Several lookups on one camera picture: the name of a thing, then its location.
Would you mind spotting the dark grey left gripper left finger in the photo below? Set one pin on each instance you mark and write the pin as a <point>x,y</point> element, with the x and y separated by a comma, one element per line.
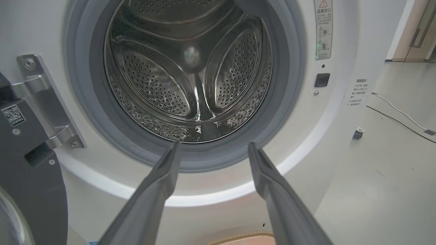
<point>146,204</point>

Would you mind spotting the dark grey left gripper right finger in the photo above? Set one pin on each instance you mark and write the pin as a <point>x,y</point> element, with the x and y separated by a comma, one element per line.
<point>282,211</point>

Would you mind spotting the black round glass washer door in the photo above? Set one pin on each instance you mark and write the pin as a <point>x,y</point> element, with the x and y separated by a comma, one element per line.
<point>30,190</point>

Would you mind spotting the cream perforated laundry basket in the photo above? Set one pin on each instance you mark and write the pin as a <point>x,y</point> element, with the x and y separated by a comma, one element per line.
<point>245,239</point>

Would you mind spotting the white front-load washing machine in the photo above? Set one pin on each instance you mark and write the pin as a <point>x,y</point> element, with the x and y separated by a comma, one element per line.
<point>323,143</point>

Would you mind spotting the stainless steel washing machine drum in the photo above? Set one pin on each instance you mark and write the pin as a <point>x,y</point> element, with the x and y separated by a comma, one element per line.
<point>153,78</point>

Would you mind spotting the black square door latch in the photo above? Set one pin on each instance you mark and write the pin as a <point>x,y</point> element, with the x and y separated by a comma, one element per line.
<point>322,80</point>

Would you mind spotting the silver metal door hinge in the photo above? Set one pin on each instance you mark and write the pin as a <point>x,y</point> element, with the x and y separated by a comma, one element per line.
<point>51,102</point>

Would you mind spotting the white panel stand with caster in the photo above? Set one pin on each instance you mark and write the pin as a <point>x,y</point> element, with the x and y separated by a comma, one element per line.
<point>358,133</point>

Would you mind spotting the small black text label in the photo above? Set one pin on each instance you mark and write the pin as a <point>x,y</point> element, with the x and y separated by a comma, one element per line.
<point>357,92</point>

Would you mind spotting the white QR code sticker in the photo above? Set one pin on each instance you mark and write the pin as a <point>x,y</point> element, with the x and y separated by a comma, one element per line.
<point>13,115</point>

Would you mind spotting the grey warning label sticker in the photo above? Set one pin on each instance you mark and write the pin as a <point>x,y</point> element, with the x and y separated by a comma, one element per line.
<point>323,30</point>

